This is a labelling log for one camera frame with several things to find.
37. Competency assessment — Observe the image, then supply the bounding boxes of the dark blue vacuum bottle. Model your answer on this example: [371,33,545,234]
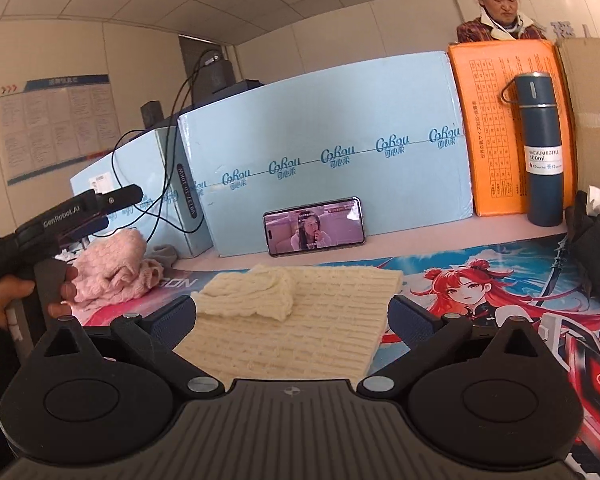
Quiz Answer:
[501,72,564,228]

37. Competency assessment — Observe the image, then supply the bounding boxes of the black cable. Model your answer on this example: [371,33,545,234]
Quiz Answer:
[110,48,221,244]

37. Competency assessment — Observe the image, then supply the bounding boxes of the left light blue carton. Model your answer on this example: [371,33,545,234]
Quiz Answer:
[70,127,212,259]

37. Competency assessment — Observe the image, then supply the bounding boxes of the cream knitted vest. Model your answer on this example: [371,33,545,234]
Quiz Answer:
[175,266,403,385]

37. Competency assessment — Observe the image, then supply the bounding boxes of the anime desk mat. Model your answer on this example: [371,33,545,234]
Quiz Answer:
[72,235,600,479]

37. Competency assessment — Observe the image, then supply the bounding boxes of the woman in plaid jacket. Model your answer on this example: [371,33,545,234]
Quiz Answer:
[456,0,545,44]

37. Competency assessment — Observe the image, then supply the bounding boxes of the pink knitted sweater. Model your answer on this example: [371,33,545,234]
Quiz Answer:
[70,229,163,310]

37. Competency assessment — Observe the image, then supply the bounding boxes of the right light blue carton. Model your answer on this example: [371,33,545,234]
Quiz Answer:
[178,51,474,257]

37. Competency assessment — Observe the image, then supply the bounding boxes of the smartphone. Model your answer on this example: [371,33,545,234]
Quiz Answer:
[263,197,366,257]

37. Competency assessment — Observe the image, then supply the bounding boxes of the orange flat box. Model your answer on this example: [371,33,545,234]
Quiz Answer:
[448,40,576,217]

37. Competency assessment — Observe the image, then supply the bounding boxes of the person's left hand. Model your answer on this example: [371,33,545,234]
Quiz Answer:
[0,264,80,331]

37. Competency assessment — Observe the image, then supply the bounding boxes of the black bag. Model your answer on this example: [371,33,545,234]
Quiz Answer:
[565,191,600,302]

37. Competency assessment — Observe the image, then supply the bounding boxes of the wall information poster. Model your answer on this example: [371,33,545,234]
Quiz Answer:
[0,74,121,185]

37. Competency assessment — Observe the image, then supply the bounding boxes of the black device on carton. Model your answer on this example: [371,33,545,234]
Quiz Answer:
[190,58,236,107]

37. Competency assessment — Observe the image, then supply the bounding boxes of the brown cardboard box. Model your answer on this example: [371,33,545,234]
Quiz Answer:
[557,38,600,191]

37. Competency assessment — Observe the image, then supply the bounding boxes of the light blue carton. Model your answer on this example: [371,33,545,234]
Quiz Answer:
[70,127,212,259]
[178,51,474,257]

